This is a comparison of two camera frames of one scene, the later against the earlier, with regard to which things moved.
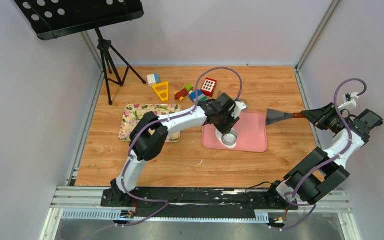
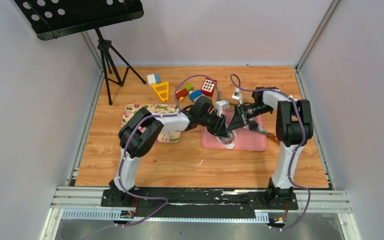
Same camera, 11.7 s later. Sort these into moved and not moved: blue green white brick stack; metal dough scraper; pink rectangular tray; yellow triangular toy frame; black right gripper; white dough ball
Moved: metal dough scraper; black right gripper
Not moved: pink rectangular tray; blue green white brick stack; yellow triangular toy frame; white dough ball
